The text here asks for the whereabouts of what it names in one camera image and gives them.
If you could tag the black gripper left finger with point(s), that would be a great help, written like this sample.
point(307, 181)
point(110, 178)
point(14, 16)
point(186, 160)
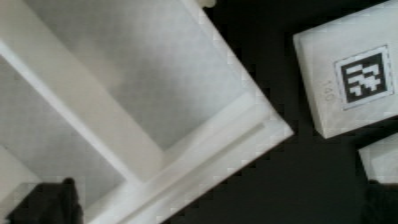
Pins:
point(51, 205)

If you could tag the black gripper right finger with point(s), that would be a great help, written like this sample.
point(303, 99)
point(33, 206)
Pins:
point(381, 204)

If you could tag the white cabinet body box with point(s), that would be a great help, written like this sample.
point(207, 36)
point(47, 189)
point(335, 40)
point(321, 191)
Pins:
point(133, 110)

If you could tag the white cabinet door panel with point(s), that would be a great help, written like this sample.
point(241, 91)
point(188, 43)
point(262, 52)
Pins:
point(348, 52)

